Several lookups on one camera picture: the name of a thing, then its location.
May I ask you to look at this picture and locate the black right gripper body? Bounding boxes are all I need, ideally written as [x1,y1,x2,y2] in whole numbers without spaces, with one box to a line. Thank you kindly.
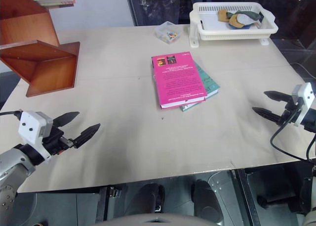
[281,97,303,127]

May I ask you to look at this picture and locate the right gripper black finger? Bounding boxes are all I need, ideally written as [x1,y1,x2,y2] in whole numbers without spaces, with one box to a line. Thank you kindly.
[252,106,285,126]
[263,90,294,104]

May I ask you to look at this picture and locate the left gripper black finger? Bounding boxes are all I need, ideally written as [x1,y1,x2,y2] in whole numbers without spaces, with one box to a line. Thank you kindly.
[51,111,80,128]
[73,123,101,149]

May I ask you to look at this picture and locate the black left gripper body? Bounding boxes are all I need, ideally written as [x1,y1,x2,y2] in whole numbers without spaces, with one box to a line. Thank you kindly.
[41,127,75,158]

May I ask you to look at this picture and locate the brown wooden zigzag bookshelf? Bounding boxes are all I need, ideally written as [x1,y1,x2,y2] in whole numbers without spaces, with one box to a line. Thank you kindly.
[0,0,81,98]

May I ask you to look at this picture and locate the teal green book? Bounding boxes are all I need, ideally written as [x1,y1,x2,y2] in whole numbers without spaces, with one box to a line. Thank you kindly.
[179,60,221,112]

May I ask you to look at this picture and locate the pink hardcover book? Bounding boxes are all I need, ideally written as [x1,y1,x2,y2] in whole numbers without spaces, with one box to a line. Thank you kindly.
[151,51,206,110]

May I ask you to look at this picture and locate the black table leg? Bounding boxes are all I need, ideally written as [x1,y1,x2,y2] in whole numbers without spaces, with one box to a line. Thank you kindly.
[95,185,115,222]

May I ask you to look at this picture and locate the blue fabric piece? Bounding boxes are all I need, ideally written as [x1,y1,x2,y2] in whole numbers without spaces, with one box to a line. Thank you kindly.
[228,22,250,31]

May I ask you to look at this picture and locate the light grey fabric piece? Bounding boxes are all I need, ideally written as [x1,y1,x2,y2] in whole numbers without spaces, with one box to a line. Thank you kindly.
[237,14,255,27]

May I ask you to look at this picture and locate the dark green fabric piece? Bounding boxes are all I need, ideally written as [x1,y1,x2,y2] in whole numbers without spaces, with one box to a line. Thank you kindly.
[227,10,264,21]

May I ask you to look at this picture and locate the large mustard fabric piece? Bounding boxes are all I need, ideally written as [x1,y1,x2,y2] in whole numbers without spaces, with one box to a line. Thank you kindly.
[229,14,245,29]

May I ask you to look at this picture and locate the dark rounded shape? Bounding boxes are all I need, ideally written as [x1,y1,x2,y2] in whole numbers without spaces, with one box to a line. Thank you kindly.
[137,182,165,214]
[191,180,222,222]

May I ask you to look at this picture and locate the white plastic slotted basket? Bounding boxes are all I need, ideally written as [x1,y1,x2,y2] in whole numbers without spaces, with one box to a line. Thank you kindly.
[189,1,279,48]

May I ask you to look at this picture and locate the mustard yellow fabric piece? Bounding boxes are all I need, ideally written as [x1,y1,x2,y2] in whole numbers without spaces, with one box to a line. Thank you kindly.
[217,9,230,22]

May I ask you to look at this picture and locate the grey rounded robot torso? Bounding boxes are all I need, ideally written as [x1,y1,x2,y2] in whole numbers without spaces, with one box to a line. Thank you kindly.
[93,212,219,226]

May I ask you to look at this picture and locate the small coloured pieces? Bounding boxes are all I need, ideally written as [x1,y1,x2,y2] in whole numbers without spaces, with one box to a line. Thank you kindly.
[161,31,179,43]

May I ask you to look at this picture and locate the clear plastic small box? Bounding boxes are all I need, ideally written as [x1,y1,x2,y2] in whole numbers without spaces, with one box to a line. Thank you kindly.
[154,21,183,45]

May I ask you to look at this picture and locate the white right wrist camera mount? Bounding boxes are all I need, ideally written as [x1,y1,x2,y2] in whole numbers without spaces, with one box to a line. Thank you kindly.
[291,82,316,126]

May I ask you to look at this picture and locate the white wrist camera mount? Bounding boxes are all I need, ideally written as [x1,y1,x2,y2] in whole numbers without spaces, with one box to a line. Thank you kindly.
[17,110,54,160]
[291,82,316,126]

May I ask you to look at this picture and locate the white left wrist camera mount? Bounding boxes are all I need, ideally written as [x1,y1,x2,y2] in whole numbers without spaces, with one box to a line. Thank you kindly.
[17,110,54,160]

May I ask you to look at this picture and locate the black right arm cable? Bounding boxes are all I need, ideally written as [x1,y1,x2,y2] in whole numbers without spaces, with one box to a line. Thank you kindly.
[270,117,316,162]

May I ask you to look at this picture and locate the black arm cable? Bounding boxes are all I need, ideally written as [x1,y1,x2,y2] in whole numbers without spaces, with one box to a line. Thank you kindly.
[270,117,316,162]
[0,110,23,117]

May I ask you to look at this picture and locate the thin black background cable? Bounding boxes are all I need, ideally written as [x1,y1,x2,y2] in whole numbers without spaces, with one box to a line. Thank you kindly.
[289,62,316,85]

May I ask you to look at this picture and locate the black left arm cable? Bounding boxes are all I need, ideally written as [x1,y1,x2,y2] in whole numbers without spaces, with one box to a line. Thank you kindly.
[0,110,23,117]

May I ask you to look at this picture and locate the black table frame bar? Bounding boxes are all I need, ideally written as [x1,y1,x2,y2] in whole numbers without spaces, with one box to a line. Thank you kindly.
[231,168,260,226]

